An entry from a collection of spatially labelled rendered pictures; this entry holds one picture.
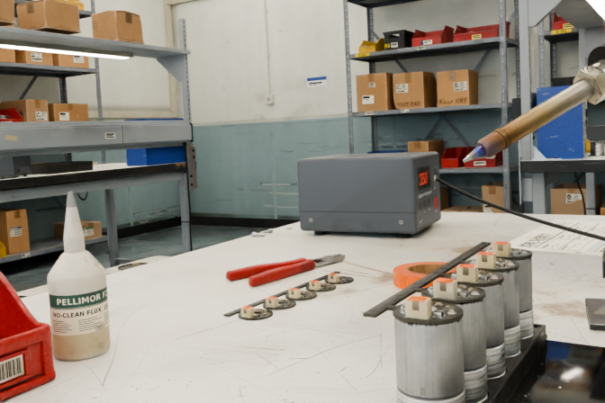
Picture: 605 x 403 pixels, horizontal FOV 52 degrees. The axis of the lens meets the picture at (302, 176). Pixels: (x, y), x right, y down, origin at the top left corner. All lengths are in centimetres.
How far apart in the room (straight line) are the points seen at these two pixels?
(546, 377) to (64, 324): 26
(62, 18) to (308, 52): 300
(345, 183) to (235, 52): 537
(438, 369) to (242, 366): 16
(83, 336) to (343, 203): 43
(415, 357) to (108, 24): 312
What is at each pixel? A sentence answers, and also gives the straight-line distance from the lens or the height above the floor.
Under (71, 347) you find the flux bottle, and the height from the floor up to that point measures 76.
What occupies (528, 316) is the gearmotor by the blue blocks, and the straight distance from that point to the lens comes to 34.
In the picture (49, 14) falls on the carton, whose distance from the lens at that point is 301.
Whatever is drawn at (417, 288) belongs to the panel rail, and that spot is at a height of 81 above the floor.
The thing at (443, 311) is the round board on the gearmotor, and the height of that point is 81.
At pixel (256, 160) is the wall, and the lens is 593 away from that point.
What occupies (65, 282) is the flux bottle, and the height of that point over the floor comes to 80.
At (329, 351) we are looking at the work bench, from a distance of 38.
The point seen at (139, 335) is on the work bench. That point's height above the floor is 75.
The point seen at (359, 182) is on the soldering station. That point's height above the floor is 82.
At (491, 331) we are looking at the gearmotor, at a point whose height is 79.
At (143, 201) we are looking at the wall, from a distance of 616.
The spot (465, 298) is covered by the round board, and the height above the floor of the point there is 81.
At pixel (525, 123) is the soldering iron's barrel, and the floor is 88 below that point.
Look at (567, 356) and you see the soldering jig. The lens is 35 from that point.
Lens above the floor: 88
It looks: 4 degrees down
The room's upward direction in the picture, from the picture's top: 3 degrees counter-clockwise
